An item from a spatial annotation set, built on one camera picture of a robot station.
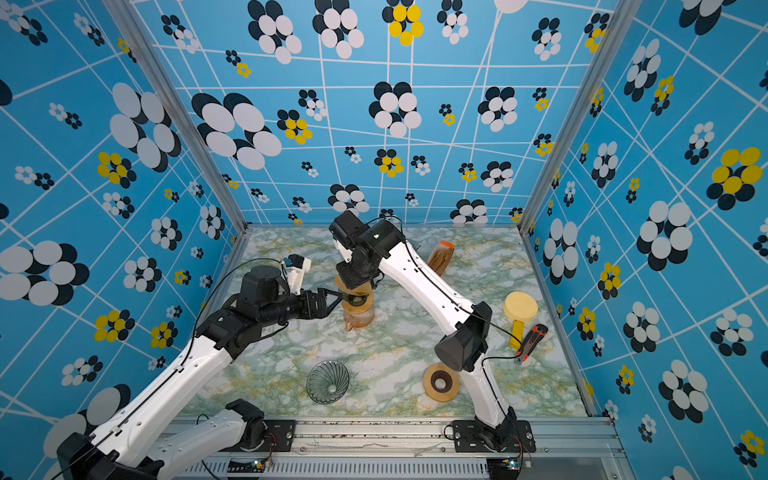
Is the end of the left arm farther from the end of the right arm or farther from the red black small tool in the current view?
the red black small tool

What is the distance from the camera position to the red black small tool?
34.8 inches

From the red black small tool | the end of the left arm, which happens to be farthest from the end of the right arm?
the red black small tool
